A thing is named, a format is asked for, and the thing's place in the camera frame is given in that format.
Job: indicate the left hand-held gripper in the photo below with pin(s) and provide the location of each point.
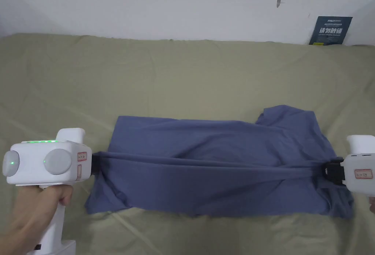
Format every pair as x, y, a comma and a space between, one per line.
32, 164

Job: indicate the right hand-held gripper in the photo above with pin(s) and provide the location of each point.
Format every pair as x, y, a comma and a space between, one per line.
361, 173

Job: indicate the dark blue shirt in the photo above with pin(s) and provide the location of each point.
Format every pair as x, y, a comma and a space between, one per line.
216, 164

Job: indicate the person's left forearm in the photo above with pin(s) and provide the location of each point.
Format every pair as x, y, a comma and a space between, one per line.
11, 247

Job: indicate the person's left hand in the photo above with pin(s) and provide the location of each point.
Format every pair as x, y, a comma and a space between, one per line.
32, 208

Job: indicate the person's right hand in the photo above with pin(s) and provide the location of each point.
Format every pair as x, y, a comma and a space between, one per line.
372, 205

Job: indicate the dark printed card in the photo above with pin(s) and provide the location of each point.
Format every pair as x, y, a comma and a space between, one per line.
331, 30

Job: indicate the bed with beige sheet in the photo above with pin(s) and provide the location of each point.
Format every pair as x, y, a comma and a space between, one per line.
175, 76

